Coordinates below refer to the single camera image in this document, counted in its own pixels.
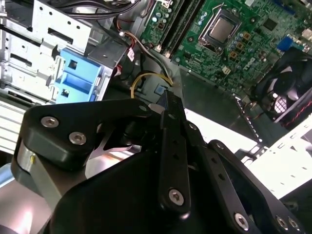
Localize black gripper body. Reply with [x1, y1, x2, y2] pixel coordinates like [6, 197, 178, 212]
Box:
[48, 151, 234, 234]

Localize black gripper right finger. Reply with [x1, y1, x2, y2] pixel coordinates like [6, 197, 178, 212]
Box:
[172, 94, 305, 234]

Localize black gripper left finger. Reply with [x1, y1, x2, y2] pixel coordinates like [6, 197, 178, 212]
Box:
[20, 90, 193, 219]

